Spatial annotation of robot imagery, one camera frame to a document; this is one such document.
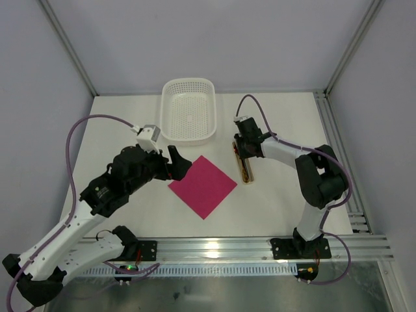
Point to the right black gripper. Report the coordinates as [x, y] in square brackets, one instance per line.
[244, 151]

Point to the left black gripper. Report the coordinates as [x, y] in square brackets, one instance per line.
[166, 167]

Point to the gold spoon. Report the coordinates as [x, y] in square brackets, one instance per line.
[244, 169]

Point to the magenta paper napkin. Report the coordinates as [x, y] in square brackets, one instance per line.
[204, 187]

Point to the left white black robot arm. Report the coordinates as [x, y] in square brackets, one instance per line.
[41, 273]

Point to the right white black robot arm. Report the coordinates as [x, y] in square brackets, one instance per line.
[322, 182]

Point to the beige utensil tray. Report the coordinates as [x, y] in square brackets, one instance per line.
[250, 172]

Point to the white perforated plastic basket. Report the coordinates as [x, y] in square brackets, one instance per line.
[188, 111]

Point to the left black connector box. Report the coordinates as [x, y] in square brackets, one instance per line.
[126, 271]

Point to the black connector box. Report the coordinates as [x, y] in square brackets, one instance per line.
[306, 272]
[126, 271]

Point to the right black connector box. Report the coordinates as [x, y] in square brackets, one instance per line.
[306, 272]

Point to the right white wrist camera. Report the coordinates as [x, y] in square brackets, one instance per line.
[238, 119]

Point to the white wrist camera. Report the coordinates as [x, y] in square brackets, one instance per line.
[238, 119]
[147, 137]

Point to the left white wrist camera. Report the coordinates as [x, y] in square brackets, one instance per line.
[147, 137]

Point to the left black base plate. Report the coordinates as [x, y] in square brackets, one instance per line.
[145, 250]

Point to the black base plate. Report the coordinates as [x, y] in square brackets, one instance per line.
[145, 250]
[293, 249]

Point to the slotted white cable duct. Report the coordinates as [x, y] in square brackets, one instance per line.
[198, 270]

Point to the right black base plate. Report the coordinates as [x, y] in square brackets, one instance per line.
[293, 249]

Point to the right aluminium side rail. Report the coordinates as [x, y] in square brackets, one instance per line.
[355, 206]

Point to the aluminium front rail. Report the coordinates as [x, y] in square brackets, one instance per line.
[214, 247]

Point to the right aluminium frame post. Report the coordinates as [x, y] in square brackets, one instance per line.
[355, 42]

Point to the aluminium frame post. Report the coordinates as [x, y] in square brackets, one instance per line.
[355, 42]
[63, 38]

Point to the left aluminium frame post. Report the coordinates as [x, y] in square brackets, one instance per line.
[63, 38]

